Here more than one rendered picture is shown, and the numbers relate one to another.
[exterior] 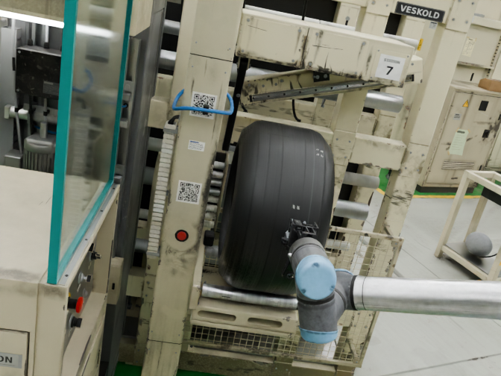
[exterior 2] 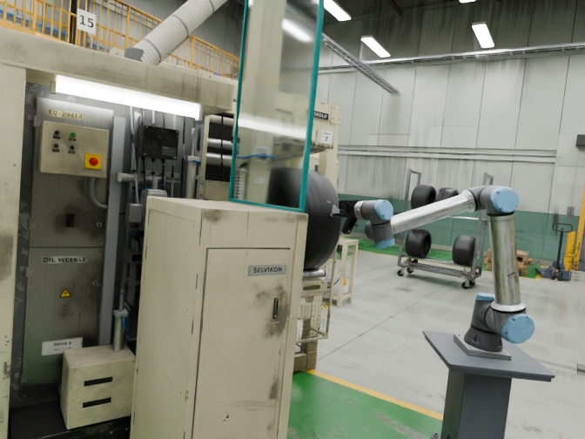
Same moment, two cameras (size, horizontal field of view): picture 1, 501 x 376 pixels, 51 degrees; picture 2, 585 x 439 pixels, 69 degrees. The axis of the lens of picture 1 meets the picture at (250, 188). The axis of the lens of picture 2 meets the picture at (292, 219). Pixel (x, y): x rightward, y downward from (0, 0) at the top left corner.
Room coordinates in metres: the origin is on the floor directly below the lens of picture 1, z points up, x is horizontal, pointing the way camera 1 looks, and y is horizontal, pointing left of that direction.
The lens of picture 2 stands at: (-0.39, 1.08, 1.34)
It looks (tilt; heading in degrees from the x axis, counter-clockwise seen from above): 4 degrees down; 331
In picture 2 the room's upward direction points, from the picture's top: 5 degrees clockwise
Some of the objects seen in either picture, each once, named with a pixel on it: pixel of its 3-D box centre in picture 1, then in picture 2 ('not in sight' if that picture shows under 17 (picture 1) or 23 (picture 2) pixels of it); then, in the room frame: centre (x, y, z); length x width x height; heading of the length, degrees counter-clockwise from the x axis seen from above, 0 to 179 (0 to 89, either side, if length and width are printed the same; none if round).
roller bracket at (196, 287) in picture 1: (198, 267); not in sight; (1.68, 0.12, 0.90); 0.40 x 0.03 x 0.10; 6
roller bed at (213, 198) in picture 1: (199, 188); not in sight; (2.05, 0.21, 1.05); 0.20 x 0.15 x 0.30; 96
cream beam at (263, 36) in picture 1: (320, 47); (285, 131); (2.01, -0.14, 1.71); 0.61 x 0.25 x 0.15; 96
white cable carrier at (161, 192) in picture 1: (162, 192); not in sight; (1.61, 0.28, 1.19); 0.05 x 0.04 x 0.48; 6
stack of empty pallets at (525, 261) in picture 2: not in sight; (508, 260); (5.67, -8.06, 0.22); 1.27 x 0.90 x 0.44; 119
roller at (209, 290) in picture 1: (249, 296); (298, 273); (1.56, -0.07, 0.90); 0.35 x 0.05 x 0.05; 96
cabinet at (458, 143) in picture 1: (449, 136); not in sight; (6.29, -2.19, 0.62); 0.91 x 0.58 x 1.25; 119
